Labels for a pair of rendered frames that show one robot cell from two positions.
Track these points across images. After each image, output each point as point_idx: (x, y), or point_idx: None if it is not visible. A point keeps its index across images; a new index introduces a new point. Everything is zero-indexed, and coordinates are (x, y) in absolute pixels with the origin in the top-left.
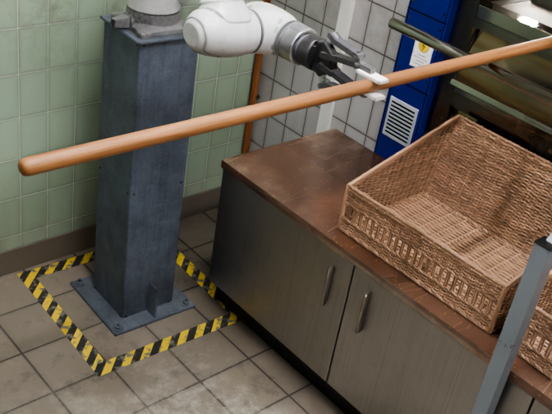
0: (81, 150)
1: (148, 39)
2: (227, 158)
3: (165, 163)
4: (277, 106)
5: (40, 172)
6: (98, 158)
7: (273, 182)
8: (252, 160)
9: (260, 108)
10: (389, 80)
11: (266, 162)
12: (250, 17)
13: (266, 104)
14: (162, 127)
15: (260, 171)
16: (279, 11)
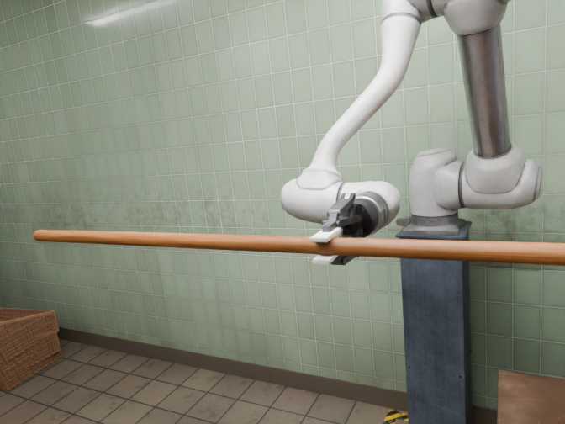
0: (57, 232)
1: (408, 234)
2: (505, 370)
3: (439, 351)
4: (191, 237)
5: (39, 240)
6: (67, 241)
7: (520, 410)
8: (530, 383)
9: (176, 235)
10: (346, 243)
11: (545, 391)
12: (326, 186)
13: (184, 234)
14: (105, 231)
15: (523, 394)
16: (369, 185)
